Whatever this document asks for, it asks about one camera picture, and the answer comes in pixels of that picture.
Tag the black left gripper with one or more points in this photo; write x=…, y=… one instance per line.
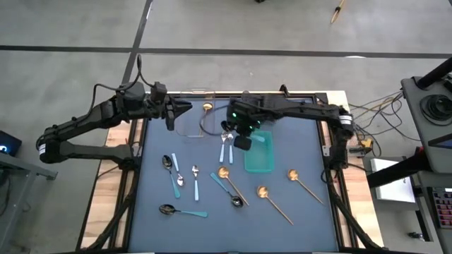
x=157, y=109

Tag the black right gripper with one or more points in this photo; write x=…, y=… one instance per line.
x=243, y=113

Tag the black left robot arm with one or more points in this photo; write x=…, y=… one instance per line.
x=88, y=118

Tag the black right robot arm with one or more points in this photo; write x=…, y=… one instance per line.
x=303, y=109

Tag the clear plastic container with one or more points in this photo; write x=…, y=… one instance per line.
x=187, y=120

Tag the teal plastic container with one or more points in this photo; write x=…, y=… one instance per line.
x=261, y=158

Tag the blue-grey table mat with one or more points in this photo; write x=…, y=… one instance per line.
x=219, y=233

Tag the grey side table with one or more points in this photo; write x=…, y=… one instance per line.
x=21, y=166

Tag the wooden stick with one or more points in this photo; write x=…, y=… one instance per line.
x=335, y=14

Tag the black device blue light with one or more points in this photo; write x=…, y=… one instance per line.
x=8, y=141

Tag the black cart strut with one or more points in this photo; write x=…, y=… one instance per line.
x=392, y=173

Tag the white box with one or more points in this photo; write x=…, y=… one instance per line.
x=393, y=190

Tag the grey equipment cart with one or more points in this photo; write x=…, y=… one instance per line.
x=411, y=106

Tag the grey control console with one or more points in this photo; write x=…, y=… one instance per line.
x=423, y=180

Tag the small black floor plug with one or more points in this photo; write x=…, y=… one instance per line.
x=415, y=235

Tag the dark tablet screen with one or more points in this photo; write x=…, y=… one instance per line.
x=443, y=142

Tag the black pole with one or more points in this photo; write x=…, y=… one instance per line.
x=436, y=72

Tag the keypad panel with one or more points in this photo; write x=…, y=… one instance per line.
x=444, y=210

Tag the small grey bracket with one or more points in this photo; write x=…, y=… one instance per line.
x=326, y=151

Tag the black table frame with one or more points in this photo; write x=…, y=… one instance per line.
x=130, y=211

